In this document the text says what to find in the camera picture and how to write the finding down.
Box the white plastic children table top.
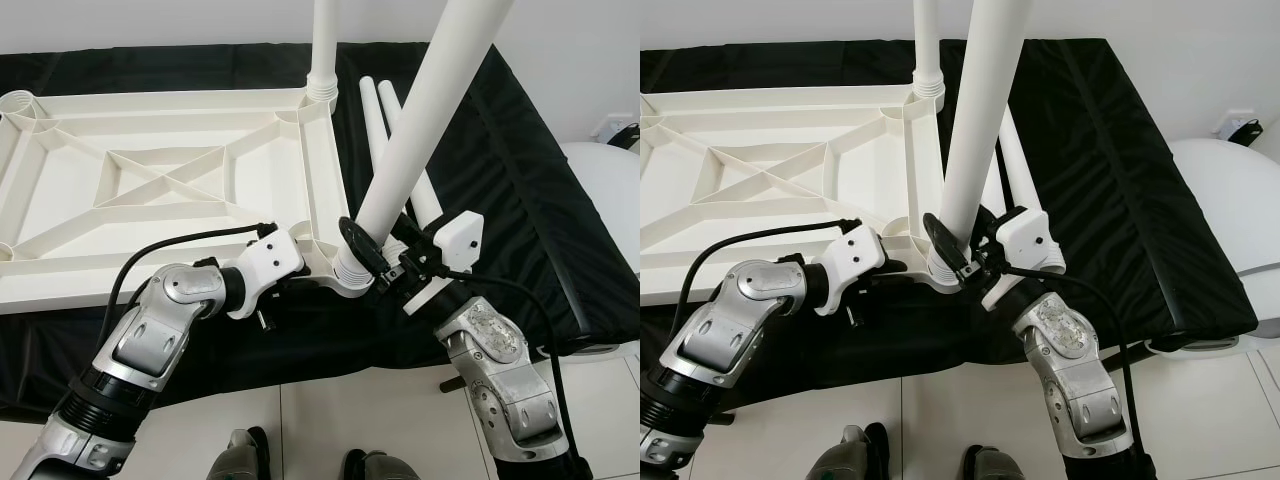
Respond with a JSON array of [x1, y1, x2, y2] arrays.
[[0, 85, 379, 319], [640, 85, 966, 306]]

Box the black cloth table cover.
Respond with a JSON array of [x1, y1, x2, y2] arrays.
[[0, 40, 641, 421], [640, 38, 1259, 421]]

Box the grey robot left foot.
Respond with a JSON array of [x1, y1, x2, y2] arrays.
[[205, 428, 269, 480], [808, 425, 891, 480]]

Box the grey robot foot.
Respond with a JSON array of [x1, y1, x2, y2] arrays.
[[343, 450, 421, 480], [205, 428, 269, 480], [808, 425, 891, 480], [962, 447, 1021, 480]]

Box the grey robot right foot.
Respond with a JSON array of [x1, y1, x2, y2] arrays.
[[343, 450, 421, 480], [962, 447, 1021, 480]]

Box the white dome appliance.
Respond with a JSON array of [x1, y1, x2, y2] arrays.
[[1150, 138, 1280, 351], [560, 142, 641, 356]]

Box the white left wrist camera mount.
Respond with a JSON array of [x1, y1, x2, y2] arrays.
[[815, 225, 886, 316], [222, 225, 306, 321]]

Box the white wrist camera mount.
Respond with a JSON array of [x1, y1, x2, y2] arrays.
[[980, 205, 1061, 311], [405, 210, 486, 316], [222, 225, 306, 321], [815, 225, 886, 316]]

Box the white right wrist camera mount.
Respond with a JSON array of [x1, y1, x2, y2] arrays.
[[405, 210, 486, 316], [980, 205, 1061, 311]]

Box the wall socket with black plug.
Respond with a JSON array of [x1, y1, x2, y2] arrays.
[[1215, 110, 1259, 143], [595, 115, 636, 146]]

